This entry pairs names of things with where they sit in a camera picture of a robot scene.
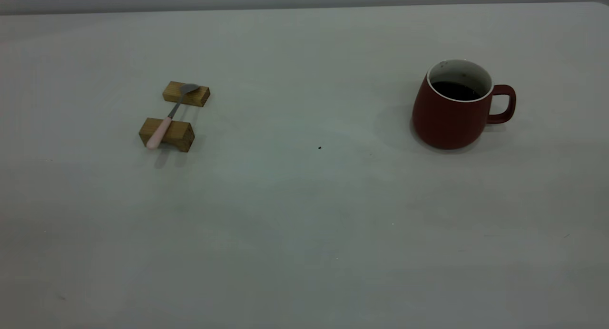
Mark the arched wooden block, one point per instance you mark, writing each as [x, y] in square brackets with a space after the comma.
[181, 135]

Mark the dark coffee liquid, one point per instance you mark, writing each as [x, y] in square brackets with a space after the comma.
[456, 91]

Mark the red ceramic mug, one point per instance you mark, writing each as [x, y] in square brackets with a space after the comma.
[447, 124]

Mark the flat wooden block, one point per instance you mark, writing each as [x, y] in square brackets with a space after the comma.
[197, 98]

